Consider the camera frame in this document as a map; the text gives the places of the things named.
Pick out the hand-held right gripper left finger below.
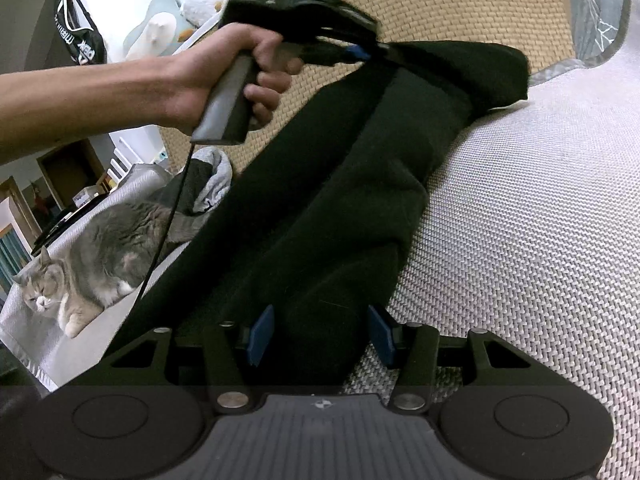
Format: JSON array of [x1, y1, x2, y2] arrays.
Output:
[[75, 304, 276, 413]]

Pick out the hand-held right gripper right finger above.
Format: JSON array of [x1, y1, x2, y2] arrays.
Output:
[[366, 304, 566, 413]]

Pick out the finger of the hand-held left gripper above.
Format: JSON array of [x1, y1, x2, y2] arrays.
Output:
[[320, 37, 373, 63], [320, 2, 382, 46]]

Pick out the person's left forearm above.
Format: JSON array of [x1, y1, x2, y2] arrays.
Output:
[[0, 55, 176, 166]]

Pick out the grey and black clothes pile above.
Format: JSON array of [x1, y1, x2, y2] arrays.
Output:
[[160, 146, 235, 217]]

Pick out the person's left hand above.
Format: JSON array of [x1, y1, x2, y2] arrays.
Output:
[[167, 22, 306, 136]]

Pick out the folded woven rattan mattress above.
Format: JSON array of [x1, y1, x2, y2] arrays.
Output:
[[160, 0, 576, 176]]

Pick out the teal cloud-shaped pillow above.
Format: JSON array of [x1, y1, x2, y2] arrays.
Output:
[[121, 0, 190, 63]]

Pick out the grey and ginger cat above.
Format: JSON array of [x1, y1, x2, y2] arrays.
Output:
[[11, 200, 211, 338]]

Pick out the black hanging bag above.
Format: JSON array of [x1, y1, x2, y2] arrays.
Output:
[[52, 0, 107, 66]]

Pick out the grey patterned pillow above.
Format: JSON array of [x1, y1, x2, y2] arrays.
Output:
[[565, 0, 640, 68]]

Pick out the dark wooden cabinet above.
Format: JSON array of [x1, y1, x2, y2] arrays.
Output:
[[37, 137, 106, 211]]

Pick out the black cable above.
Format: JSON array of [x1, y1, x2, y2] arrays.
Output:
[[135, 141, 195, 311]]

